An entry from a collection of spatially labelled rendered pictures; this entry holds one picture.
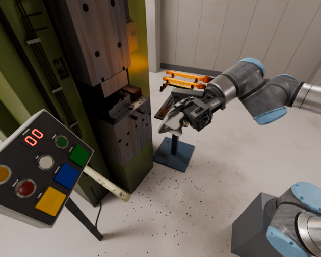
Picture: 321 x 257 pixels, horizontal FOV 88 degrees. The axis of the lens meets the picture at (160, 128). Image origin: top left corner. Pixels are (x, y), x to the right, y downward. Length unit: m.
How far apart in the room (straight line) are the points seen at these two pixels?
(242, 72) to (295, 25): 3.00
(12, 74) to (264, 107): 0.93
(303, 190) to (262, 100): 0.57
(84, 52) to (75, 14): 0.14
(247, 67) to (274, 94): 0.12
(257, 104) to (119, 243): 1.44
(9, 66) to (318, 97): 1.09
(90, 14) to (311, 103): 0.88
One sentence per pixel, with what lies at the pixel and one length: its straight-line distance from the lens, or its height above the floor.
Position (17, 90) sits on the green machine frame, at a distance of 0.93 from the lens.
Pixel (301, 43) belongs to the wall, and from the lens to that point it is 3.66.
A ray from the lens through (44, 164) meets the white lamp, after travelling 0.74.
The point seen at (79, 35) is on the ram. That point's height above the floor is 1.40.
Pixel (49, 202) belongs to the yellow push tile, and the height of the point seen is 1.02.
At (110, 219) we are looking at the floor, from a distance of 1.73.
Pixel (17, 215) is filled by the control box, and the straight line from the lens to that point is 0.72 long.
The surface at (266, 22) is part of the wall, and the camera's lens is 3.48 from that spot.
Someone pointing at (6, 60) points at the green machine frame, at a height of 1.34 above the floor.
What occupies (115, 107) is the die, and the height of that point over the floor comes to 0.97.
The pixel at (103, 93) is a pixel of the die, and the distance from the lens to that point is 0.99.
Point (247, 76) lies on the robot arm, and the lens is 0.59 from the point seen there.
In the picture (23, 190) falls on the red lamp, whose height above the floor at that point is 1.09.
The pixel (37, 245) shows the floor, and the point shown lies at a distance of 1.90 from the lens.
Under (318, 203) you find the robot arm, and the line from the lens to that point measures 1.04.
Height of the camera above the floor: 1.60
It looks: 44 degrees down
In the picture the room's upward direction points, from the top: straight up
